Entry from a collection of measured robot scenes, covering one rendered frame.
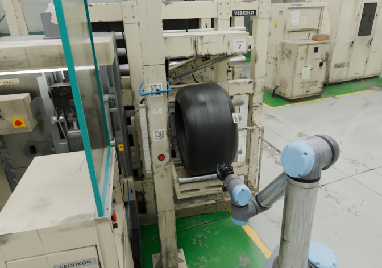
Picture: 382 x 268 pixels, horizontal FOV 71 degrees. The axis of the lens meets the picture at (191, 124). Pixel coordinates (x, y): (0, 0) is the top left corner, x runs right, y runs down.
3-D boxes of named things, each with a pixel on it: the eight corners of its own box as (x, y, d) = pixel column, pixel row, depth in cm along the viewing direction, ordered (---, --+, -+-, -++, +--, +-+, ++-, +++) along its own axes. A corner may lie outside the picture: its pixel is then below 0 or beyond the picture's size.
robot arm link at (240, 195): (235, 209, 130) (234, 190, 127) (225, 195, 142) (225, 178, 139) (253, 205, 132) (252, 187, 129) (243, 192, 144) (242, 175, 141)
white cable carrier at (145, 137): (146, 173, 178) (138, 104, 159) (145, 169, 182) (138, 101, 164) (153, 172, 179) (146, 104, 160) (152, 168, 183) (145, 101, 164)
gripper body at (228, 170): (229, 162, 156) (237, 171, 145) (230, 176, 159) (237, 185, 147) (217, 164, 155) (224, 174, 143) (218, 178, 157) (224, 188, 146)
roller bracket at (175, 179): (175, 192, 174) (174, 180, 170) (166, 162, 210) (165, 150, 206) (180, 192, 175) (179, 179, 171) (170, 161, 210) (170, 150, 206)
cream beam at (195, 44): (162, 60, 177) (160, 36, 171) (157, 54, 199) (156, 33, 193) (248, 54, 188) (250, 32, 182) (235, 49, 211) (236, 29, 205)
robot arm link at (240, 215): (256, 221, 139) (256, 200, 136) (239, 230, 134) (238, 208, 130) (244, 213, 147) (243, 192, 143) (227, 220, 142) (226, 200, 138)
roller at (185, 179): (177, 176, 177) (176, 178, 181) (178, 183, 175) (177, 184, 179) (227, 168, 183) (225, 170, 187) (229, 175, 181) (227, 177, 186)
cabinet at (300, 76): (290, 103, 582) (298, 43, 533) (273, 96, 632) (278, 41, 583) (323, 97, 613) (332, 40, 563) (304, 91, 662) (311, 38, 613)
